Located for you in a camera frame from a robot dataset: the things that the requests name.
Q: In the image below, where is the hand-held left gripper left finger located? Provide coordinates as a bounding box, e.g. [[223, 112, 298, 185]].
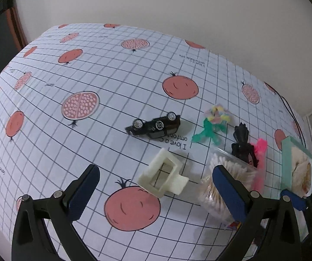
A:
[[12, 164, 101, 261]]

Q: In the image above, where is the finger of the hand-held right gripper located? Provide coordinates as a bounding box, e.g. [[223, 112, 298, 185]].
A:
[[280, 189, 312, 213]]

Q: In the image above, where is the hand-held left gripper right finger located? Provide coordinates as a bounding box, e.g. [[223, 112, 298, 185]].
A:
[[212, 165, 301, 261]]

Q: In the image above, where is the clear cotton swab box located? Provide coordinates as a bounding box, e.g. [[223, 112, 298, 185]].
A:
[[198, 147, 265, 229]]

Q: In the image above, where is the green cardboard box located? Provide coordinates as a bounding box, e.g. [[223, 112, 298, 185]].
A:
[[280, 136, 312, 196]]

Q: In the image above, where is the black figurine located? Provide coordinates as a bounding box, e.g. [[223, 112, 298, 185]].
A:
[[231, 122, 260, 167]]

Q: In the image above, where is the pink hair clip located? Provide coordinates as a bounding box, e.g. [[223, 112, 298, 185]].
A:
[[251, 139, 268, 192]]

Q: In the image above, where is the cream hair claw clip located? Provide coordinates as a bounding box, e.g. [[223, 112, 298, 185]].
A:
[[138, 148, 189, 198]]

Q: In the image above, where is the black toy car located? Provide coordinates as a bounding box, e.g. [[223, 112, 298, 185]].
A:
[[125, 112, 181, 139]]

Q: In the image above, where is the cream crochet cloth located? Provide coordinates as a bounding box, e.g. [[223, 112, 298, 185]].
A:
[[292, 145, 312, 193]]

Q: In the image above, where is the green flower toy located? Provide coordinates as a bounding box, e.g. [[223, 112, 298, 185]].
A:
[[191, 104, 231, 146]]

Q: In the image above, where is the pomegranate print grid tablecloth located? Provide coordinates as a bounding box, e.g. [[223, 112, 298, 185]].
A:
[[0, 23, 312, 261]]

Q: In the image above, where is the black cable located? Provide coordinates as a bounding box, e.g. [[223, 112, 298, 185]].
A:
[[265, 83, 307, 147]]

